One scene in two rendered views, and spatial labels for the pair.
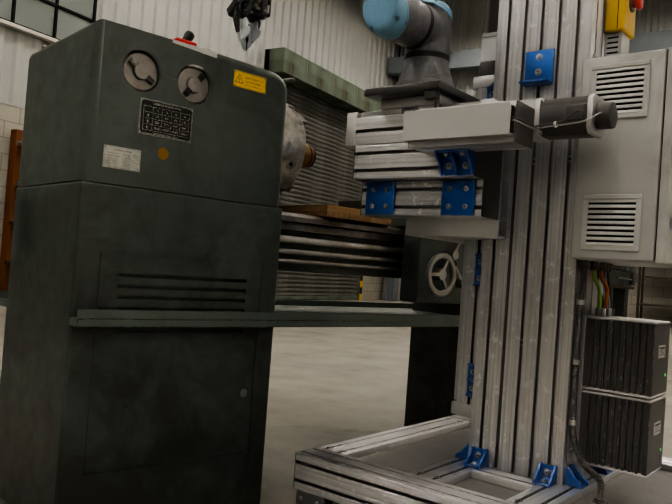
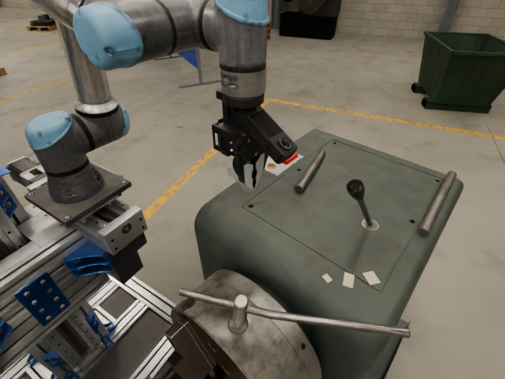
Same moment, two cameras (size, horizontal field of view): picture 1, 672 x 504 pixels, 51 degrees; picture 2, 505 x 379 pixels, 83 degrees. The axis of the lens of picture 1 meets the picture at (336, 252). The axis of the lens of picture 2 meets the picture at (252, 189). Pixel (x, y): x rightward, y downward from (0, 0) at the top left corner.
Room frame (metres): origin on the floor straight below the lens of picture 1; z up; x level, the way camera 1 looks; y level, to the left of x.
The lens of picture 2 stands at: (2.57, 0.26, 1.72)
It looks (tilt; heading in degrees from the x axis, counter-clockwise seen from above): 39 degrees down; 173
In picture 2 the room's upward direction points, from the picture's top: straight up
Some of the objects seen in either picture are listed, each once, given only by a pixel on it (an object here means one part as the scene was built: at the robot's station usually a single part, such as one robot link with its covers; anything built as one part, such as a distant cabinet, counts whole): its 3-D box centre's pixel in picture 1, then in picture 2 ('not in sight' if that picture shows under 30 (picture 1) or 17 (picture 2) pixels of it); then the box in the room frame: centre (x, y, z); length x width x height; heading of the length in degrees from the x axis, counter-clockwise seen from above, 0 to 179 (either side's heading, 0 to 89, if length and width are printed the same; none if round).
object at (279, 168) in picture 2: (187, 59); (279, 168); (1.87, 0.43, 1.23); 0.13 x 0.08 x 0.06; 132
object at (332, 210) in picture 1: (326, 215); not in sight; (2.51, 0.05, 0.89); 0.36 x 0.30 x 0.04; 42
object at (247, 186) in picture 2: (254, 35); (238, 175); (2.10, 0.29, 1.38); 0.06 x 0.03 x 0.09; 42
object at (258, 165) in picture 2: (245, 32); (248, 168); (2.07, 0.31, 1.38); 0.06 x 0.03 x 0.09; 42
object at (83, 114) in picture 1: (155, 130); (325, 243); (2.03, 0.55, 1.06); 0.59 x 0.48 x 0.39; 132
